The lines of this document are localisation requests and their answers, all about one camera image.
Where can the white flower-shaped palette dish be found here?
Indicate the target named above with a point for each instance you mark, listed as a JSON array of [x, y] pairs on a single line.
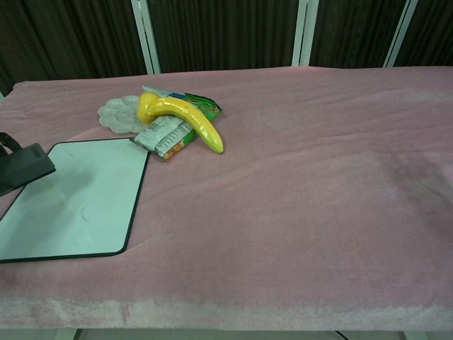
[[117, 115]]

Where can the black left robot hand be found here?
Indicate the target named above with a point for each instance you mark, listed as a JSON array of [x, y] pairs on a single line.
[[6, 145]]

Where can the white dry-erase board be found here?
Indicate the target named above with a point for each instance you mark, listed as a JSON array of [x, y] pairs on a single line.
[[70, 219]]

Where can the white screen frame post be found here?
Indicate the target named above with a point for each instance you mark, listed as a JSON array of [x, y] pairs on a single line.
[[147, 35], [401, 32], [304, 32]]

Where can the white table frame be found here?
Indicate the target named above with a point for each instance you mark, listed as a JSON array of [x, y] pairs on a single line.
[[212, 335]]

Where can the pink fleece table cloth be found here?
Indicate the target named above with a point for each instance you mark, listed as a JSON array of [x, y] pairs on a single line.
[[283, 212]]

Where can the green snack packet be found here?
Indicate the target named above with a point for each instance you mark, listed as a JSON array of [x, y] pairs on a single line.
[[173, 141]]

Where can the yellow plastic banana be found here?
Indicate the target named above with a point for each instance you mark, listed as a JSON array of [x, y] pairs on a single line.
[[184, 115]]

